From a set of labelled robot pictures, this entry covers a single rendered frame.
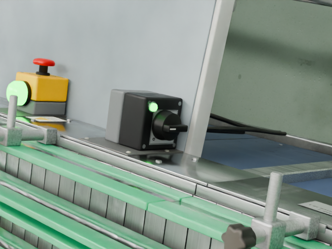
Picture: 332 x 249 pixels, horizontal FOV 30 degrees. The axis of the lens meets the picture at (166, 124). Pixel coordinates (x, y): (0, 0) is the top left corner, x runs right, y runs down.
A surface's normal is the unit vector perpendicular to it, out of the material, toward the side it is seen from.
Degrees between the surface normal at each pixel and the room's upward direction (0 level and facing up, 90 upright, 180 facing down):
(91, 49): 0
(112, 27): 0
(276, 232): 90
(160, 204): 90
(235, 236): 0
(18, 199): 90
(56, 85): 90
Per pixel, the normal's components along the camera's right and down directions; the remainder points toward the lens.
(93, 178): 0.13, -0.98
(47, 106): 0.71, 0.19
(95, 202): -0.69, 0.00
